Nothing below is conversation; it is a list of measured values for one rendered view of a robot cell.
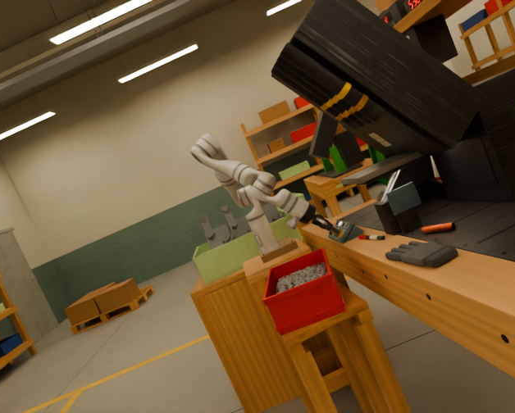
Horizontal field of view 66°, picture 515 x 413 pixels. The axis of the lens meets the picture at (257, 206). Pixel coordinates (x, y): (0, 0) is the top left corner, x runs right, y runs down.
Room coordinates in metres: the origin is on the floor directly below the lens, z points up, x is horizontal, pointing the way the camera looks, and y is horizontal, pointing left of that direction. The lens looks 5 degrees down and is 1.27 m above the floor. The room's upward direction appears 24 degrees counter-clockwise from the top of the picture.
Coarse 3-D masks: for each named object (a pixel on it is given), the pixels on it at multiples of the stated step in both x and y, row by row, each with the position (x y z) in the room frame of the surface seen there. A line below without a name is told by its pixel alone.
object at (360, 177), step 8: (408, 152) 1.21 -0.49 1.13; (416, 152) 1.16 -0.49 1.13; (384, 160) 1.30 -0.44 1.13; (392, 160) 1.20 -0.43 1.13; (400, 160) 1.15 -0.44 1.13; (408, 160) 1.15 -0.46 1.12; (416, 160) 1.16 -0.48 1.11; (368, 168) 1.26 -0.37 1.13; (376, 168) 1.17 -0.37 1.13; (384, 168) 1.15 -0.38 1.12; (392, 168) 1.15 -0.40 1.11; (400, 168) 1.16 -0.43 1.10; (352, 176) 1.24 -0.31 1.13; (360, 176) 1.15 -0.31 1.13; (368, 176) 1.14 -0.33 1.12; (376, 176) 1.14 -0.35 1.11; (384, 176) 1.15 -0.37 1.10; (344, 184) 1.29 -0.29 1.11
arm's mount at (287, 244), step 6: (282, 240) 1.99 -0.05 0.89; (288, 240) 1.94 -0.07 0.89; (294, 240) 1.88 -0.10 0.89; (282, 246) 1.87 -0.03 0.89; (288, 246) 1.86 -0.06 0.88; (294, 246) 1.86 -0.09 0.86; (258, 252) 1.96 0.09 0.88; (270, 252) 1.85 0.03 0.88; (276, 252) 1.85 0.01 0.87; (282, 252) 1.86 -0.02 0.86; (264, 258) 1.85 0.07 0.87; (270, 258) 1.85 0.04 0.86
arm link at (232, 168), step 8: (192, 152) 1.56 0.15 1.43; (200, 152) 1.54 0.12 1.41; (200, 160) 1.55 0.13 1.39; (208, 160) 1.51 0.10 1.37; (216, 160) 1.51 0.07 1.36; (232, 160) 1.49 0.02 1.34; (216, 168) 1.51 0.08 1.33; (224, 168) 1.48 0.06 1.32; (232, 168) 1.46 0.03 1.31; (240, 168) 1.44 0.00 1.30; (232, 176) 1.46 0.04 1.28
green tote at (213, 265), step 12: (288, 216) 2.23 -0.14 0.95; (276, 228) 2.23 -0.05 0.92; (288, 228) 2.23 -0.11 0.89; (240, 240) 2.22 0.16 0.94; (252, 240) 2.22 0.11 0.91; (300, 240) 2.23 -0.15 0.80; (204, 252) 2.60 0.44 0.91; (216, 252) 2.20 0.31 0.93; (228, 252) 2.21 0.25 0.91; (240, 252) 2.21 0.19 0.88; (252, 252) 2.22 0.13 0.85; (204, 264) 2.20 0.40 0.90; (216, 264) 2.20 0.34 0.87; (228, 264) 2.21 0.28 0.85; (240, 264) 2.21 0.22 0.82; (204, 276) 2.20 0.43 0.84; (216, 276) 2.20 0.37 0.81
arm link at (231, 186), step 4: (232, 180) 1.72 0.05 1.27; (224, 184) 1.74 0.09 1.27; (228, 184) 1.73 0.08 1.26; (232, 184) 1.74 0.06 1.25; (236, 184) 1.76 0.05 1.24; (228, 188) 1.77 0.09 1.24; (232, 188) 1.77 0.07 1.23; (236, 188) 1.79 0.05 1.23; (228, 192) 1.82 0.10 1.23; (232, 192) 1.79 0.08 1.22; (236, 192) 1.82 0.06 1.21; (232, 196) 1.83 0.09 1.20; (236, 196) 1.84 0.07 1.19; (236, 200) 1.85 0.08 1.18; (240, 200) 1.88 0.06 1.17; (236, 204) 1.90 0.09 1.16; (240, 204) 1.88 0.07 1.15
